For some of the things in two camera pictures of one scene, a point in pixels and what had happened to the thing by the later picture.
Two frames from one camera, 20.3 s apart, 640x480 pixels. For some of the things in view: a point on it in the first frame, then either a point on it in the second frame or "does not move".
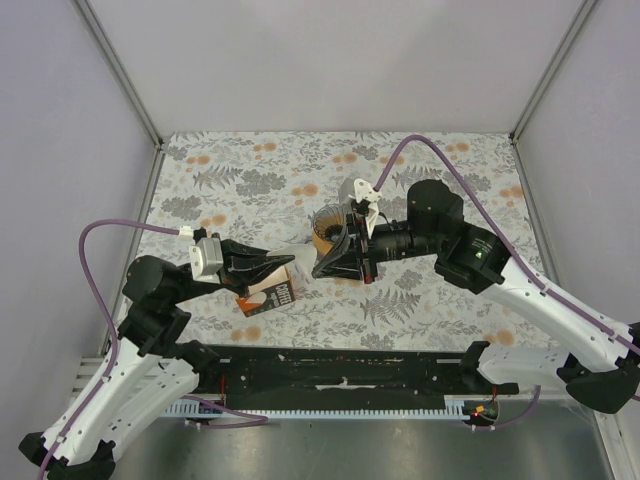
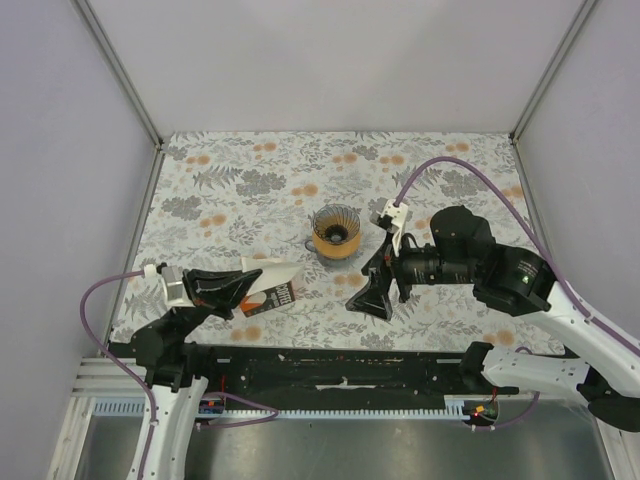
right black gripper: [346, 260] -> [374, 299]
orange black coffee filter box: [273, 290] does not move
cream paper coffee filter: [304, 259] -> [274, 272]
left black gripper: [246, 264] -> [231, 288]
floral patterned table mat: [261, 190] does not move
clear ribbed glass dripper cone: [329, 223] does not move
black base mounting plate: [331, 378] does not move
